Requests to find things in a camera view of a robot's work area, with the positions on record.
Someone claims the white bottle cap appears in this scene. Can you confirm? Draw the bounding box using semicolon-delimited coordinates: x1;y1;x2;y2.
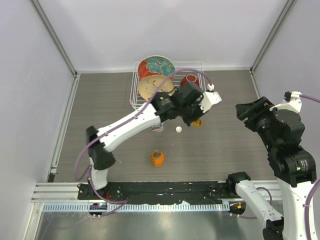
175;126;182;133

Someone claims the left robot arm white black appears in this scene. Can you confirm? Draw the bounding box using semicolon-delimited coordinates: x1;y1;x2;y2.
85;82;221;200

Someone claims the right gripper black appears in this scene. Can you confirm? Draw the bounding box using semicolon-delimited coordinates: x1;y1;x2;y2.
235;95;279;150

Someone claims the orange bottle cap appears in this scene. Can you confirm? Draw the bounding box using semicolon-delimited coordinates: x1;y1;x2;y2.
192;118;203;128

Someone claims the orange juice bottle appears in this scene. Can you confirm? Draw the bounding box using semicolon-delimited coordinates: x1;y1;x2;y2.
150;150;165;168

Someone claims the red teal floral plate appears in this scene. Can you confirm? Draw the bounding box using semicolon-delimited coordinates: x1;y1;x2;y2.
137;55;176;80

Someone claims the clear plastic water bottle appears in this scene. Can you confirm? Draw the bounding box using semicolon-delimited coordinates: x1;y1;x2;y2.
151;122;164;132

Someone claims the beige bird plate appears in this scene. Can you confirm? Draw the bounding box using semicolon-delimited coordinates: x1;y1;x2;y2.
137;75;175;101

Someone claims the white slotted cable duct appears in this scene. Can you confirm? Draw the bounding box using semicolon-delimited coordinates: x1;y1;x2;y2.
42;201;230;213

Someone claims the red bowl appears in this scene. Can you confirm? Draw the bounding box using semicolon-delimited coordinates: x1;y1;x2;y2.
180;74;200;89

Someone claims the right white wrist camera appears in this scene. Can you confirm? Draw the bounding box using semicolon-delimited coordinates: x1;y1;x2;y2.
269;91;302;114

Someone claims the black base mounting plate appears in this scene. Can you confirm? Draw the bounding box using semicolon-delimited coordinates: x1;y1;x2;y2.
77;181;237;205

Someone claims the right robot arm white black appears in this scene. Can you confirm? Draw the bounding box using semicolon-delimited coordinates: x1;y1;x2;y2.
225;92;320;240

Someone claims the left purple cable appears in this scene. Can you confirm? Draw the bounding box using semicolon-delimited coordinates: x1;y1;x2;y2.
74;67;215;216

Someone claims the white wire dish rack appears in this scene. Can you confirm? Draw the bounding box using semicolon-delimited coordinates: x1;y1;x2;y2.
129;61;207;113

